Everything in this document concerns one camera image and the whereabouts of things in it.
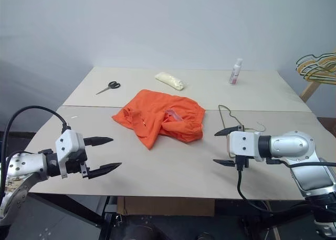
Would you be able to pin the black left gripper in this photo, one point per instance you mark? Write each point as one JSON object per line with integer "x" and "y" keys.
{"x": 74, "y": 165}

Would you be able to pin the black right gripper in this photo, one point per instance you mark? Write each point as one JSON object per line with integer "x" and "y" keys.
{"x": 242, "y": 161}

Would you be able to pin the orange shorts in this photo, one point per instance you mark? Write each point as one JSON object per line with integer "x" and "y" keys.
{"x": 157, "y": 111}

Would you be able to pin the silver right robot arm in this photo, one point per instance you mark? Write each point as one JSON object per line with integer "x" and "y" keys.
{"x": 288, "y": 144}

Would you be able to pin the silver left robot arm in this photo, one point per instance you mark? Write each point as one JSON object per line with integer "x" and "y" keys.
{"x": 21, "y": 166}

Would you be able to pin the small clear spray bottle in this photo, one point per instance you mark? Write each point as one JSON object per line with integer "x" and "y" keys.
{"x": 235, "y": 73}

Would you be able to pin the brown cardboard panel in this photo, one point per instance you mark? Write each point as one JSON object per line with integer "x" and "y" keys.
{"x": 168, "y": 206}

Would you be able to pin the cream white pouch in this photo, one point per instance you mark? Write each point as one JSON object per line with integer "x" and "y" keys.
{"x": 170, "y": 80}

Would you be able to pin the dark rounded shape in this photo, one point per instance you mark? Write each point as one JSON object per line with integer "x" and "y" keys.
{"x": 206, "y": 236}

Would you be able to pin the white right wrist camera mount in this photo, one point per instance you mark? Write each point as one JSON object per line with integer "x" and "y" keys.
{"x": 242, "y": 144}

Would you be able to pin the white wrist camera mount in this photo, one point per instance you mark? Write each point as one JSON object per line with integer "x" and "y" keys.
{"x": 242, "y": 144}
{"x": 68, "y": 143}

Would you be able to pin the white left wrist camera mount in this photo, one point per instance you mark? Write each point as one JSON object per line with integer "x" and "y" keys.
{"x": 68, "y": 143}

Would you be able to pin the black metal table frame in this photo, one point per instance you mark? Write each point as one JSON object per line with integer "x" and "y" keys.
{"x": 78, "y": 208}

